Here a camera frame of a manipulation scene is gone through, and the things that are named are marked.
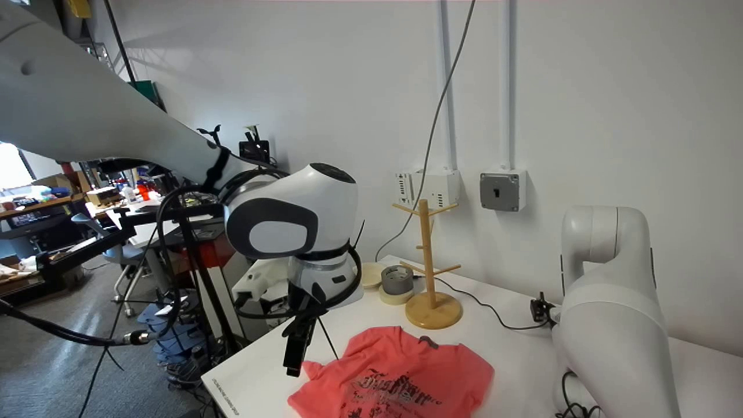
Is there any white slotted wall socket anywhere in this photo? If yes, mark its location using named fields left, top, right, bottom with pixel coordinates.
left=393, top=170, right=424, bottom=211

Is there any black tripod stand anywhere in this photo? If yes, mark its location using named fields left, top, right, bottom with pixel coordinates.
left=174, top=207, right=244, bottom=359

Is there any office chair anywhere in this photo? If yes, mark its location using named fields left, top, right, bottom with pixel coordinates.
left=102, top=238, right=157, bottom=321

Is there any grey wall cable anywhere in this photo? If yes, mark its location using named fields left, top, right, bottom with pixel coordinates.
left=373, top=0, right=479, bottom=262

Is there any cream tape roll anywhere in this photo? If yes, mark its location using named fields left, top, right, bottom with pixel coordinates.
left=379, top=285, right=421, bottom=307

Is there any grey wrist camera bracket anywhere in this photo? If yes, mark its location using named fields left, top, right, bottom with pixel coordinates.
left=229, top=258, right=303, bottom=316

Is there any cream shallow bowl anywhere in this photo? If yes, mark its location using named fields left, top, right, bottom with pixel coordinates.
left=358, top=260, right=386, bottom=290

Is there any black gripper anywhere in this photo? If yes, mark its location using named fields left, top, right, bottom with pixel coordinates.
left=280, top=281, right=329, bottom=377

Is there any black mount base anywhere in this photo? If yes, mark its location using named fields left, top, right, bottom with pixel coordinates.
left=529, top=290, right=556, bottom=329

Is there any white wall box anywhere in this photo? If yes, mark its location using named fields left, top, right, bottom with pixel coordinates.
left=421, top=170, right=465, bottom=209

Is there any black thick hose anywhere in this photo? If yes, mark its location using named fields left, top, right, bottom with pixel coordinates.
left=0, top=296, right=154, bottom=347

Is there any red box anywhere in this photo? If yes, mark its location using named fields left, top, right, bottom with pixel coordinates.
left=164, top=233, right=234, bottom=279

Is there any red printed shirt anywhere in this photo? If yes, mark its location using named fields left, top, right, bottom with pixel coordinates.
left=286, top=325, right=497, bottom=418

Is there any wooden workbench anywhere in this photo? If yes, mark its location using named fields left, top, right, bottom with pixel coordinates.
left=0, top=172, right=89, bottom=300

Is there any white wall conduit pipe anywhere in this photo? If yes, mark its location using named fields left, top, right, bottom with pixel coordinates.
left=437, top=0, right=460, bottom=174
left=503, top=0, right=519, bottom=174

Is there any thin black table cable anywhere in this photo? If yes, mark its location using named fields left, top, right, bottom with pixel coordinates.
left=437, top=275, right=542, bottom=333

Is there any wooden mug tree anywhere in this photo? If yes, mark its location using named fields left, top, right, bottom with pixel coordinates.
left=389, top=196, right=465, bottom=331

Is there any blue cloth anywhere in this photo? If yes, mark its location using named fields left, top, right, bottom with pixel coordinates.
left=136, top=303, right=205, bottom=367

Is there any grey wall junction box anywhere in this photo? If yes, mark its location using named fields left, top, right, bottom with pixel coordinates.
left=479, top=170, right=529, bottom=214

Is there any white articulated camera mount arm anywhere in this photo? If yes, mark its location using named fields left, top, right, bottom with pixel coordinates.
left=549, top=204, right=683, bottom=418

